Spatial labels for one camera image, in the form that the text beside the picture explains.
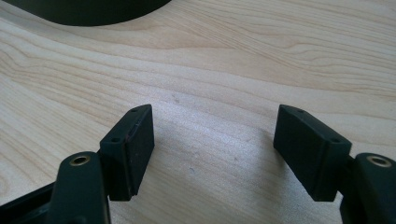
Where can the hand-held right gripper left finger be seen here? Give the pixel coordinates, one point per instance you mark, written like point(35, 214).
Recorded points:
point(129, 155)

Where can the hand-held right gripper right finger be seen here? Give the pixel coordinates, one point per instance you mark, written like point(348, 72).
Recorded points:
point(308, 152)

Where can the black round object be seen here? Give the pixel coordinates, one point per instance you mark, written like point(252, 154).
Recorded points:
point(90, 11)

